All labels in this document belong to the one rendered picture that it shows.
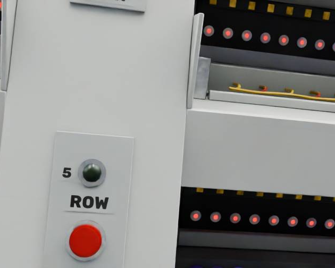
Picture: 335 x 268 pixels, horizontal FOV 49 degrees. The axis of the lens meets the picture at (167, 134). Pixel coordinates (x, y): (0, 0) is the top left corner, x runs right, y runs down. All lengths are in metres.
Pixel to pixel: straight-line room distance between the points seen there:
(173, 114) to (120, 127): 0.03
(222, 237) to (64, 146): 0.23
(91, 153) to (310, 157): 0.12
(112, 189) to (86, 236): 0.03
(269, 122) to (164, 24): 0.08
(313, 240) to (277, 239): 0.04
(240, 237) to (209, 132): 0.21
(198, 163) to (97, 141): 0.06
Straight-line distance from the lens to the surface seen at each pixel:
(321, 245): 0.43
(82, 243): 0.20
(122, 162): 0.19
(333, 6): 0.50
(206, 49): 0.40
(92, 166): 0.19
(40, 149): 0.20
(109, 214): 0.20
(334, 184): 0.24
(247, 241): 0.40
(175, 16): 0.21
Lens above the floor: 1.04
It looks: 4 degrees up
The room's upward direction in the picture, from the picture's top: 4 degrees clockwise
